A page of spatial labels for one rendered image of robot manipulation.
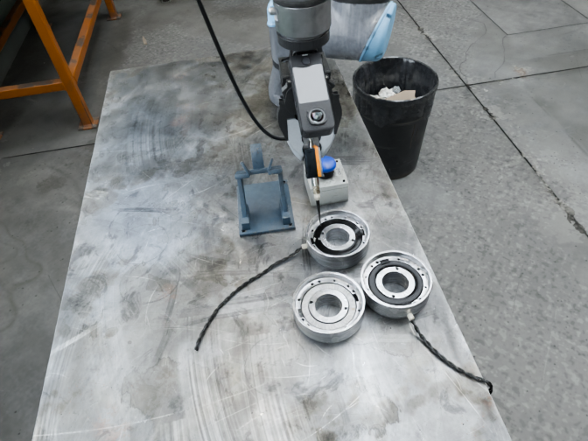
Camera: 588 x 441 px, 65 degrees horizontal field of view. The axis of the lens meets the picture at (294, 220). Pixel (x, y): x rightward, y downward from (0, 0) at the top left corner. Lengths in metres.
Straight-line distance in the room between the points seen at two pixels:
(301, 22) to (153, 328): 0.49
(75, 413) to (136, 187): 0.45
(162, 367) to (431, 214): 1.47
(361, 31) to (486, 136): 1.52
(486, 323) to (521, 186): 0.72
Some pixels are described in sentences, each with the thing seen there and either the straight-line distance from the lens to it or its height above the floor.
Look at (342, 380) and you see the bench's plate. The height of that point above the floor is 0.80.
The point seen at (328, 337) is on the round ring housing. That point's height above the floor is 0.83.
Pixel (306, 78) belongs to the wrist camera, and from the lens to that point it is 0.65.
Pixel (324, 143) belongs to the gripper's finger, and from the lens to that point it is 0.74.
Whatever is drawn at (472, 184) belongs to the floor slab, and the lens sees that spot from 2.15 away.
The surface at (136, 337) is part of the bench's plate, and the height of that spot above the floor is 0.80.
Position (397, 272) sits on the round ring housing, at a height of 0.83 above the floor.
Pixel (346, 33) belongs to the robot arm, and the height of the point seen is 0.98.
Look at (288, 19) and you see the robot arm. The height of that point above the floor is 1.16.
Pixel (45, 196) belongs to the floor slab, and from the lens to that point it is 2.44.
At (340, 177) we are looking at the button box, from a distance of 0.85.
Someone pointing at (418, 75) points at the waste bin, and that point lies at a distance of 2.09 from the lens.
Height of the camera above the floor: 1.41
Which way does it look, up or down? 47 degrees down
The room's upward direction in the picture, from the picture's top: 6 degrees counter-clockwise
